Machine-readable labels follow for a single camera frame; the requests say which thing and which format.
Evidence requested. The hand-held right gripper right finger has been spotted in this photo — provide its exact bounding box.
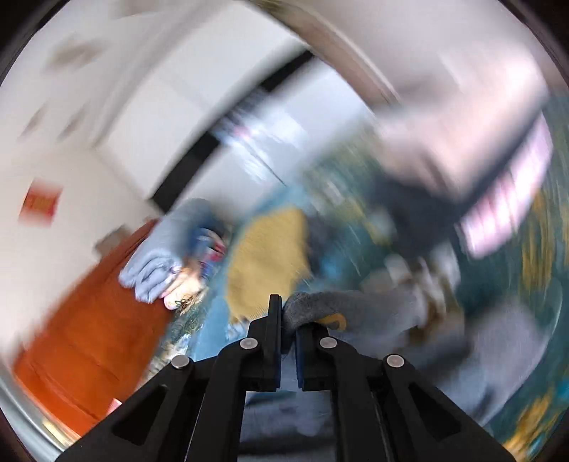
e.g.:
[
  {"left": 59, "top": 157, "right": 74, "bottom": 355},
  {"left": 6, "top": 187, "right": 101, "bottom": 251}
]
[{"left": 295, "top": 323, "right": 517, "bottom": 462}]

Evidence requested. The red wall sign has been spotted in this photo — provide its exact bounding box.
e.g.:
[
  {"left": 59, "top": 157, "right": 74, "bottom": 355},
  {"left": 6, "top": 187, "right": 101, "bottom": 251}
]
[{"left": 18, "top": 178, "right": 64, "bottom": 228}]

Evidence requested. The orange cloth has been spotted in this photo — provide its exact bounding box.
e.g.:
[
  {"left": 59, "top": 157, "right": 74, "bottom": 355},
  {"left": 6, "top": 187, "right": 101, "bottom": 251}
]
[{"left": 13, "top": 220, "right": 179, "bottom": 438}]

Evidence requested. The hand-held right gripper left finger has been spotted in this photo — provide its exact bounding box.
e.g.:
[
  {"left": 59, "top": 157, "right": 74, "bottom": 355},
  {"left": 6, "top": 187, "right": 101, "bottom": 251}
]
[{"left": 54, "top": 294, "right": 282, "bottom": 462}]

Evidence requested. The grey garment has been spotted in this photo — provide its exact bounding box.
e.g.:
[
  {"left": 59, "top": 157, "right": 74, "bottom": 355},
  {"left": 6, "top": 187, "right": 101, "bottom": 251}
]
[{"left": 240, "top": 291, "right": 552, "bottom": 462}]

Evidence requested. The yellow cloth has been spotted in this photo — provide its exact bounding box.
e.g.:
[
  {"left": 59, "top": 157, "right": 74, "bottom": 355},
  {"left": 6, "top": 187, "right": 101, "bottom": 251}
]
[{"left": 226, "top": 208, "right": 312, "bottom": 324}]

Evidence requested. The teal patterned blanket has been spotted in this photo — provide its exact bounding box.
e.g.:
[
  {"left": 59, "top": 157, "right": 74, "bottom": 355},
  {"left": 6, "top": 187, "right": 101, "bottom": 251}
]
[{"left": 164, "top": 95, "right": 562, "bottom": 458}]

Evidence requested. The light blue folded cloth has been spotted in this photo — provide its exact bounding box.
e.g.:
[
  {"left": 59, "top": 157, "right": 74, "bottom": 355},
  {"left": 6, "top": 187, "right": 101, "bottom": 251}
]
[{"left": 118, "top": 198, "right": 218, "bottom": 305}]

